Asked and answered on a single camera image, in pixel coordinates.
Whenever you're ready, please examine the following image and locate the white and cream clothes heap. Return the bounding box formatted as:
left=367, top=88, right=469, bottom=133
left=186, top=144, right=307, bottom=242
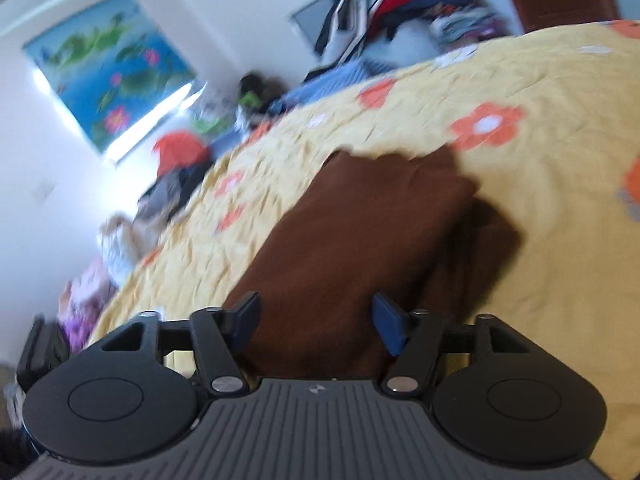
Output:
left=58, top=214, right=167, bottom=353

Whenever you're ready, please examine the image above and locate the black bag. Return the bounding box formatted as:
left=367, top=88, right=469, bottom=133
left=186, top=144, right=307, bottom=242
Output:
left=239, top=72, right=288, bottom=114

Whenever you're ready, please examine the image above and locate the brown knit sweater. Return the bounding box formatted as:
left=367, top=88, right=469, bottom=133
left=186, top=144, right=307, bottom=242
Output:
left=221, top=148, right=526, bottom=380

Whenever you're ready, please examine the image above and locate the lotus flower wall poster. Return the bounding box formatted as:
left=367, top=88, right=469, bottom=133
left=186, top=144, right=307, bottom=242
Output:
left=23, top=0, right=196, bottom=160

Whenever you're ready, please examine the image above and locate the grey framed board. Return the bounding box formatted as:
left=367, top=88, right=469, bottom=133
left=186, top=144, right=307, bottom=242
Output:
left=288, top=0, right=333, bottom=50

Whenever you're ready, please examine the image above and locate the yellow patterned bed quilt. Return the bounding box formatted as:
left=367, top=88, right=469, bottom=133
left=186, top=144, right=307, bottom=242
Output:
left=93, top=21, right=639, bottom=479

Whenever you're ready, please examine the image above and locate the red orange cloth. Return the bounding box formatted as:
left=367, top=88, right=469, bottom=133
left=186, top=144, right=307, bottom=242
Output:
left=152, top=130, right=209, bottom=178

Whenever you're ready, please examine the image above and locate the pile of mixed clothes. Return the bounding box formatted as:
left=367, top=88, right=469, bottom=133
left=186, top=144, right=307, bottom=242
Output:
left=314, top=0, right=510, bottom=67

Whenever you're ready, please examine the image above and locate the light blue quilted blanket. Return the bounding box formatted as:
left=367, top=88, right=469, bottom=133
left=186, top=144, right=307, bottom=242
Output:
left=273, top=58, right=395, bottom=110

